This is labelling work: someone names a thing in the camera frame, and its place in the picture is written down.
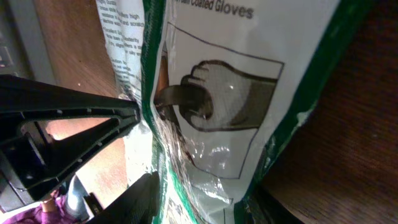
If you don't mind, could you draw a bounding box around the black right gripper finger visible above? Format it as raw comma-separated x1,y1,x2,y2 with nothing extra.
88,171,160,224

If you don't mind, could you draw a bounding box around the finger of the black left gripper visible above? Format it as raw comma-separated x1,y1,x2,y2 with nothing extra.
1,75,140,212

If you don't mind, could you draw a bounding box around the green white tape package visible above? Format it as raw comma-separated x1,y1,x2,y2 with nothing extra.
96,0,371,223

